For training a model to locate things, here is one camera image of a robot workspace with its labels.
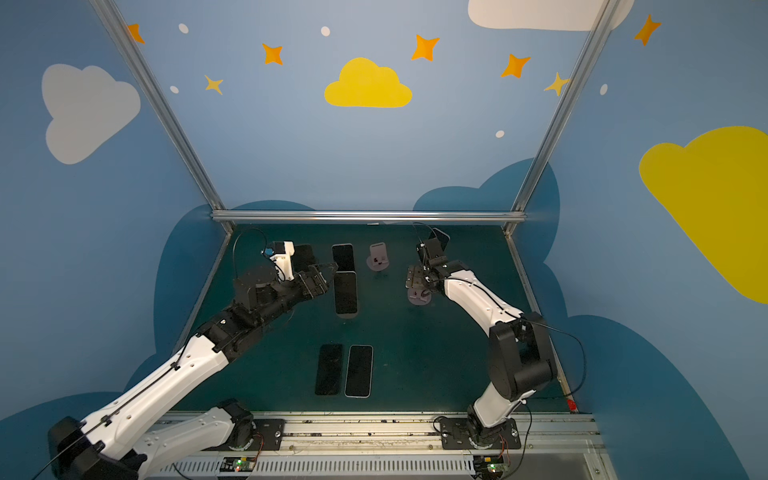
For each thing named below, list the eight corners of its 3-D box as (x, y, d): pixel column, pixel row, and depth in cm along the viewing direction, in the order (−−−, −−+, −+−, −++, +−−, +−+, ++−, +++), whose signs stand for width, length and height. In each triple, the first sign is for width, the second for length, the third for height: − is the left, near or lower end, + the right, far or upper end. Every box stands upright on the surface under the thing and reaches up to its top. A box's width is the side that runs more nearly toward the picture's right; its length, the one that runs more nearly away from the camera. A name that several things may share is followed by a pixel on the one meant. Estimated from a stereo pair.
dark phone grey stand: (314, 394, 83) (313, 392, 81) (321, 347, 92) (320, 344, 90) (339, 394, 83) (338, 392, 81) (343, 347, 92) (343, 344, 90)
